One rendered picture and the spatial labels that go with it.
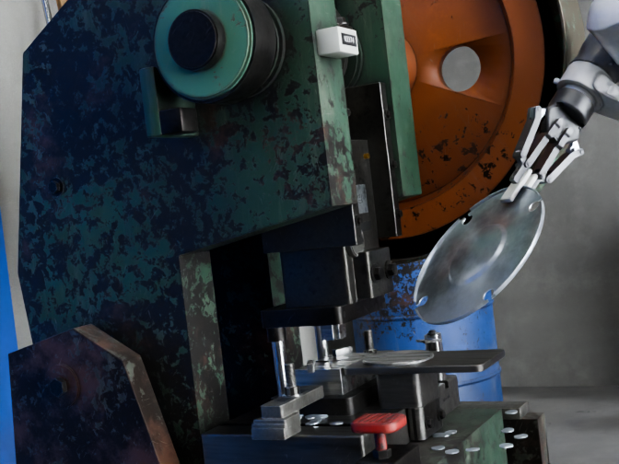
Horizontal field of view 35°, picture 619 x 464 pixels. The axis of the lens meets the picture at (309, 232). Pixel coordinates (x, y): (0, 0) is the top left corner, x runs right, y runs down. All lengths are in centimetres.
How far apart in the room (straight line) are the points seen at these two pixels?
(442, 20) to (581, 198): 300
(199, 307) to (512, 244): 55
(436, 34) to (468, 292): 65
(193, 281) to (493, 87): 73
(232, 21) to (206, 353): 59
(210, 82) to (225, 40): 7
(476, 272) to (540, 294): 344
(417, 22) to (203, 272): 71
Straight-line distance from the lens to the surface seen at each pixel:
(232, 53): 147
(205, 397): 173
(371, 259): 168
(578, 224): 498
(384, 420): 137
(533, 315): 509
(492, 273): 161
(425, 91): 206
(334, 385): 170
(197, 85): 151
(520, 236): 162
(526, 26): 197
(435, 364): 165
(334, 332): 175
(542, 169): 175
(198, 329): 172
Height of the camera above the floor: 107
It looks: 2 degrees down
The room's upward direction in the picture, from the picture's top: 7 degrees counter-clockwise
